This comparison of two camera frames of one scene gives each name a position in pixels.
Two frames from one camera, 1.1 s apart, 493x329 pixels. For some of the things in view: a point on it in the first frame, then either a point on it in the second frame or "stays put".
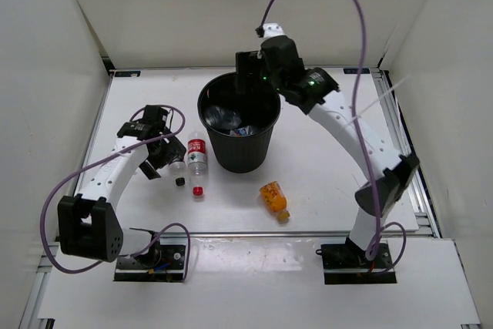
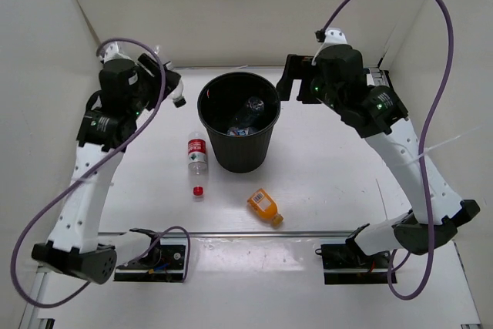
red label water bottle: x=197 y=161 stays put
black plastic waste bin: x=239 y=122 stays put
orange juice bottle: x=275 y=200 to x=266 y=206
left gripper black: x=173 y=149 to x=172 y=80
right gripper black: x=249 y=63 to x=298 y=68
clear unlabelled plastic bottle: x=223 y=118 to x=253 y=107
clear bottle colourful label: x=244 y=131 stays put
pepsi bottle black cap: x=179 y=181 to x=179 y=102
